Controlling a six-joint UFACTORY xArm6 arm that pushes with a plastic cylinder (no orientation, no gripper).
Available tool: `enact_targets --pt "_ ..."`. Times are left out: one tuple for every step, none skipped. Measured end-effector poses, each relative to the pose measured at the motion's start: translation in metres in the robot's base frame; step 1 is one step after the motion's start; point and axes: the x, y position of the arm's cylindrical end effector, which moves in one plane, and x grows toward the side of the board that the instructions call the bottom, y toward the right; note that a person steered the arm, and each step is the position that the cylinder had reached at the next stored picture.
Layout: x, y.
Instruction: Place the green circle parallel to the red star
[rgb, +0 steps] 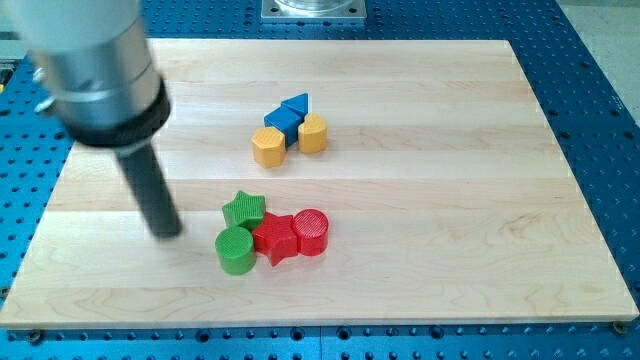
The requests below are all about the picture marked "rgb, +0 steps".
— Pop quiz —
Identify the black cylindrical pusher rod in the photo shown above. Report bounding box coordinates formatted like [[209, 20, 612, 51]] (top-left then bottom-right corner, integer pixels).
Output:
[[116, 142, 182, 239]]

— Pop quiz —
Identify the yellow hexagon block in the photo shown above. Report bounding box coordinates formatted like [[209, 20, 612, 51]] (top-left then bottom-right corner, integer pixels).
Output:
[[251, 126, 286, 168]]

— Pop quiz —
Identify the green star block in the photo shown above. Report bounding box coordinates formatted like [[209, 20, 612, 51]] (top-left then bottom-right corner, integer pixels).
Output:
[[222, 191, 266, 231]]

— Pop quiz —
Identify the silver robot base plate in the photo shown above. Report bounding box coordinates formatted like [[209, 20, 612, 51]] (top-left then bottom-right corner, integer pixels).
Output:
[[261, 0, 367, 21]]

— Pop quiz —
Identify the blue perforated metal table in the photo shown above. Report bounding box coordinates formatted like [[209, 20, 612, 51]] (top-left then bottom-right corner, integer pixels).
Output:
[[1, 1, 639, 359]]

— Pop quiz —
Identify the green circle block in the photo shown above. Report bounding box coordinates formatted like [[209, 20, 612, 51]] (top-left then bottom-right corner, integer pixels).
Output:
[[214, 226, 256, 275]]

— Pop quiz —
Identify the black pusher mount collar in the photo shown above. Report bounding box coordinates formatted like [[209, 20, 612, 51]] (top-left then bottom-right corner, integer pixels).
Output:
[[64, 78, 171, 149]]

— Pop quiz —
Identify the blue cube block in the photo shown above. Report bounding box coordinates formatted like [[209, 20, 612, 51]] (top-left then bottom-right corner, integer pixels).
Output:
[[264, 107, 303, 147]]

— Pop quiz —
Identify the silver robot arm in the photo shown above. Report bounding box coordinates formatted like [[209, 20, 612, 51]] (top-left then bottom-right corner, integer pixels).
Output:
[[3, 0, 182, 239]]

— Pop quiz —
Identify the blue triangle block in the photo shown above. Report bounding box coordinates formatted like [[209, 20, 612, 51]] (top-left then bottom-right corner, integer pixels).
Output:
[[281, 93, 309, 118]]

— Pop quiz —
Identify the yellow heart block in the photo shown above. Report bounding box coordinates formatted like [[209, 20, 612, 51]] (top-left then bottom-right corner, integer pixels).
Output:
[[298, 113, 328, 154]]

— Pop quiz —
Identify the wooden board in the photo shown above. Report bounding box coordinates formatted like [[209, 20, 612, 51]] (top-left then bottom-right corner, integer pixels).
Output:
[[1, 39, 638, 330]]

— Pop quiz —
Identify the red circle block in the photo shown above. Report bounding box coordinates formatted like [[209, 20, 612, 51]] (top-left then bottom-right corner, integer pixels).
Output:
[[292, 209, 329, 256]]

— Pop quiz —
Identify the red star block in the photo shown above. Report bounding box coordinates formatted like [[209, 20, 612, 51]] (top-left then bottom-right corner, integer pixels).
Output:
[[252, 212, 298, 267]]

